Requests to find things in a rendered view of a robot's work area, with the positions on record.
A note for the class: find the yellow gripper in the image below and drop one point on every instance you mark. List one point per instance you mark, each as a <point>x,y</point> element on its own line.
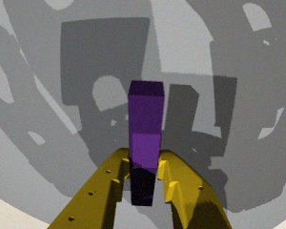
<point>193,200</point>

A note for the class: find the purple rod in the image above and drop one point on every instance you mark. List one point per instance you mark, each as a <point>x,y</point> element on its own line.
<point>145,110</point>

